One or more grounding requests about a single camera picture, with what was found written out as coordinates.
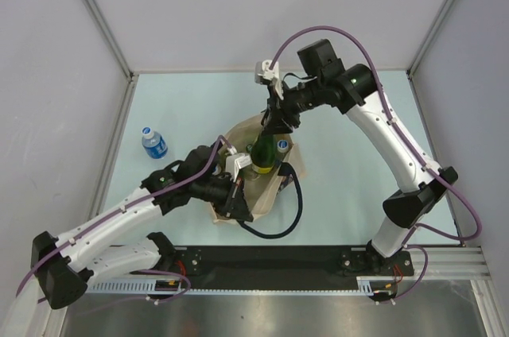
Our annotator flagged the clear plastic water bottle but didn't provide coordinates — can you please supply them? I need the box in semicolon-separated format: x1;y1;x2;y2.
212;165;222;176

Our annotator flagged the aluminium frame rail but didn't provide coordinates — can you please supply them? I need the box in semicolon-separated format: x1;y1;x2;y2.
404;246;491;281

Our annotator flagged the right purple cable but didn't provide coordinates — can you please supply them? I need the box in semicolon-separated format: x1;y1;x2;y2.
272;25;484;306

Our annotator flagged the beige canvas tote bag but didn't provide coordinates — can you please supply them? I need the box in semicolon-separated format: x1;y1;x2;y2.
210;114;305;240

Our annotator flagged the green glass bottle front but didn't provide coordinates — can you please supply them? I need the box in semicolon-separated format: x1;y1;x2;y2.
251;135;277;174

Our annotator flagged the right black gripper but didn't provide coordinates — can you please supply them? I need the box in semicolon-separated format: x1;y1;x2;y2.
260;76;324;137

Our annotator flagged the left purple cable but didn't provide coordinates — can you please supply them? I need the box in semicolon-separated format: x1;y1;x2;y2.
15;136;239;308

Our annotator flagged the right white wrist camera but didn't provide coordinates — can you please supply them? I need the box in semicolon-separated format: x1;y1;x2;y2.
254;60;284;100

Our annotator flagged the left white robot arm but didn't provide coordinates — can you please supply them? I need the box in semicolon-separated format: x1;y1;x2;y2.
29;141;252;309

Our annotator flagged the purple cable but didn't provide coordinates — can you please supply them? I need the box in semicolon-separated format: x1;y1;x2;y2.
15;136;239;308
272;25;484;306

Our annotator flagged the blue label water bottle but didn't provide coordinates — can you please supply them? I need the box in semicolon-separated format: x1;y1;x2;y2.
277;139;290;155

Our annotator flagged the small blue-cap water bottle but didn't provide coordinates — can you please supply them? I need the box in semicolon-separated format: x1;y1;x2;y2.
142;126;168;159

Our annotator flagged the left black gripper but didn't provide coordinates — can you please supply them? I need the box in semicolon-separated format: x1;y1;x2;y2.
192;173;253;223

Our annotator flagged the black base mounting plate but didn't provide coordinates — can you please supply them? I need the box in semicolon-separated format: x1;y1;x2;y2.
173;246;414;282

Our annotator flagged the light blue cable duct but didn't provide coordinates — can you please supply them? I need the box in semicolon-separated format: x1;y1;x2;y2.
86;276;395;296

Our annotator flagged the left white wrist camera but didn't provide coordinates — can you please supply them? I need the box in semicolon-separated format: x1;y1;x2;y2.
224;146;252;180

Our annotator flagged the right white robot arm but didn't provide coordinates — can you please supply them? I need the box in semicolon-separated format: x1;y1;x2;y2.
255;39;458;274

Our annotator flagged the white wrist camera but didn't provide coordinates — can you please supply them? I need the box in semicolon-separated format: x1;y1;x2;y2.
224;146;252;180
254;60;284;100

